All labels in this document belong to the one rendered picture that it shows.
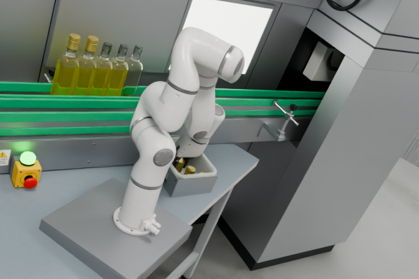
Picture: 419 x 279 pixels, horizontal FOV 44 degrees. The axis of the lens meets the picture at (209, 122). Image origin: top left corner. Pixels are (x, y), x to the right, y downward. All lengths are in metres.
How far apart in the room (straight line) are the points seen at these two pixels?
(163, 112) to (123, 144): 0.47
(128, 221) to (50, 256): 0.23
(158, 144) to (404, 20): 1.23
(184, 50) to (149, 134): 0.25
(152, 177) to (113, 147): 0.38
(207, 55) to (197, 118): 0.29
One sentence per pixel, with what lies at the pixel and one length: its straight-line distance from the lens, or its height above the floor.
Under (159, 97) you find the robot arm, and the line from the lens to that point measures 1.37.
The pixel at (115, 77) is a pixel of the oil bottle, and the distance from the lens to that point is 1.78.
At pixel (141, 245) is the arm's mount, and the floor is 0.80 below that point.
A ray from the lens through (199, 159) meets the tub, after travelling 1.91.
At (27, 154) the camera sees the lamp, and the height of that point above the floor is 0.85.
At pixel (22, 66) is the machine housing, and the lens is 1.86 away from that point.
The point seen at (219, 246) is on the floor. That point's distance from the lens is 2.88.
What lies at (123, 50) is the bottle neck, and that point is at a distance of 1.75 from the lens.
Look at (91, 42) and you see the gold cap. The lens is 1.69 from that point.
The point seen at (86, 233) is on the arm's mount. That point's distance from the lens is 1.51.
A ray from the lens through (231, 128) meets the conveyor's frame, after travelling 2.17.
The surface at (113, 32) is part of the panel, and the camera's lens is 1.87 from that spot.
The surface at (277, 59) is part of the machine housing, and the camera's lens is 2.42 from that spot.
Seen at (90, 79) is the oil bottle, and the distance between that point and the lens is 1.74.
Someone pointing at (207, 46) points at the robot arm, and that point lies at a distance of 1.33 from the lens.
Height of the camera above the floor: 1.83
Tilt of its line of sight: 28 degrees down
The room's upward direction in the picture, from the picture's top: 22 degrees clockwise
